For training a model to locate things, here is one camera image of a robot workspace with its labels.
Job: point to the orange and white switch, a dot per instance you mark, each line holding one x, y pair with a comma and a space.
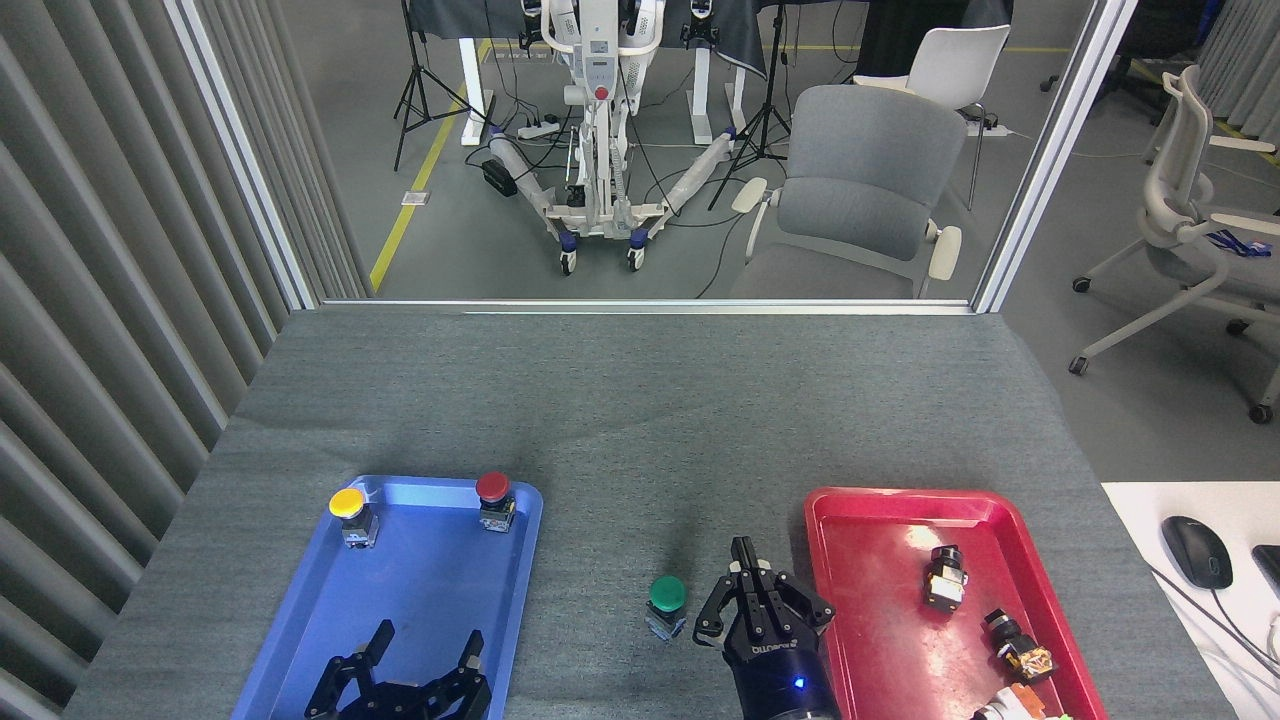
1012, 705

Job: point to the black tripod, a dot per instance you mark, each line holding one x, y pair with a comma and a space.
771, 80
411, 60

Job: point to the black computer mouse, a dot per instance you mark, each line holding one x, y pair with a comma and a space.
1197, 552

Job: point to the black power adapter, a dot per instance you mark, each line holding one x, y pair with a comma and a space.
498, 178

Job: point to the red push button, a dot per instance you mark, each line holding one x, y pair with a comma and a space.
492, 486

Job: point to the black and silver switch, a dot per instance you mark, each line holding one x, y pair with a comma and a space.
945, 580

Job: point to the green push button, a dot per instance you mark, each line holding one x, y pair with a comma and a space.
667, 592

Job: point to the black keyboard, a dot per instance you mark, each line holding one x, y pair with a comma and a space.
1270, 568

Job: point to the red plastic tray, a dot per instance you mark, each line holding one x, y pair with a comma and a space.
850, 520

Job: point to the metal floor outlet plate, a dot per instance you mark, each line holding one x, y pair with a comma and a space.
415, 198

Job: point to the white stand on wheels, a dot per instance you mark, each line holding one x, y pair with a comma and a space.
600, 60

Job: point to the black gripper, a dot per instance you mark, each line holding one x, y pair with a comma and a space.
785, 685
395, 705

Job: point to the silver post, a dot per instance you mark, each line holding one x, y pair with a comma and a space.
1055, 150
245, 160

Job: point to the white mesh office chair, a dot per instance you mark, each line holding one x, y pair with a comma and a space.
1185, 235

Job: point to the black and orange switch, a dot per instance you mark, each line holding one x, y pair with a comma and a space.
1020, 648

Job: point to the white desk leg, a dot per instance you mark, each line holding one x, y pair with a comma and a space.
472, 90
702, 95

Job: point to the blue plastic tray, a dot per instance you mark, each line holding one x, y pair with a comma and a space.
430, 580

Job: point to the yellow push button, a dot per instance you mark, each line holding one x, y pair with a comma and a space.
347, 502

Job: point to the white plastic chair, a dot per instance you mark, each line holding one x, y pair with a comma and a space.
955, 60

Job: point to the grey office chair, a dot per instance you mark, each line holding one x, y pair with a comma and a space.
865, 150

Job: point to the silver horizontal rail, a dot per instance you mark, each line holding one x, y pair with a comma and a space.
650, 306

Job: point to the white power strip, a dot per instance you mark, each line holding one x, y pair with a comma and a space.
988, 126
537, 128

